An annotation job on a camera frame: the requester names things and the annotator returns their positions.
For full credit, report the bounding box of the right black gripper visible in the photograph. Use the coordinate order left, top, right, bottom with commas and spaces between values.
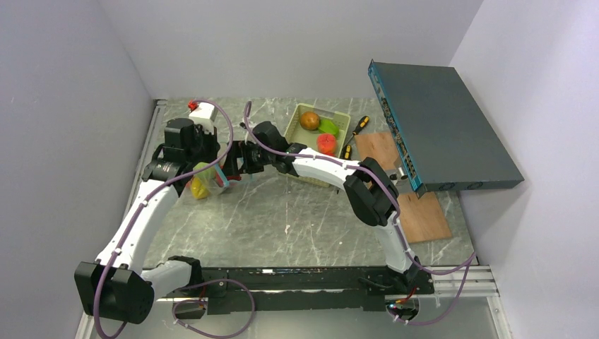
220, 141, 275, 178

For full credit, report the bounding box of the clear zip top bag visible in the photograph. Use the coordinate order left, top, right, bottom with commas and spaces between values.
186, 143, 242, 200

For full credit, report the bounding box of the yellow green starfruit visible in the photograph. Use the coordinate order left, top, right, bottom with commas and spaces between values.
189, 177, 210, 200

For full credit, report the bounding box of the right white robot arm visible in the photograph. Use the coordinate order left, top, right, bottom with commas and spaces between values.
223, 121, 419, 293

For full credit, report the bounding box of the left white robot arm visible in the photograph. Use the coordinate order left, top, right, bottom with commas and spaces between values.
74, 118, 222, 324

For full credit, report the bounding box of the pale green plastic basket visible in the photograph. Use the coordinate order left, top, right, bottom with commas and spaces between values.
275, 102, 351, 188

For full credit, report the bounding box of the brown kiwi fruit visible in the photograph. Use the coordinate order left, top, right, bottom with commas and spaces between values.
299, 111, 321, 131

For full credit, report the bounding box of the pink orange peach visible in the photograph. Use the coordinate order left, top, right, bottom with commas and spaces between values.
316, 133, 337, 156

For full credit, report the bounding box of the orange black screwdriver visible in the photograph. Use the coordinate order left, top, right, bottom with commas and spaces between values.
346, 115, 370, 143

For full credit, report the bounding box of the small metal block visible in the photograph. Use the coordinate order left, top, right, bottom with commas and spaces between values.
386, 157, 413, 194

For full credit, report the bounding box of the brown wooden board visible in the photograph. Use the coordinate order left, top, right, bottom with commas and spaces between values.
355, 132, 452, 244

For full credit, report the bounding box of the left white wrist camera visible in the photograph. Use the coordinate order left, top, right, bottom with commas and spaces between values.
188, 100, 218, 134

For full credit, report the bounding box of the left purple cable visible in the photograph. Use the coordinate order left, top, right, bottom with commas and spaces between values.
91, 99, 256, 339

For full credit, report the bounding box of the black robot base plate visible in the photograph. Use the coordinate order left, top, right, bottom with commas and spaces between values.
168, 266, 434, 315

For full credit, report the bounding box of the dark blue network switch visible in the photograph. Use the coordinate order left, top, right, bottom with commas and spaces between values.
368, 61, 524, 196

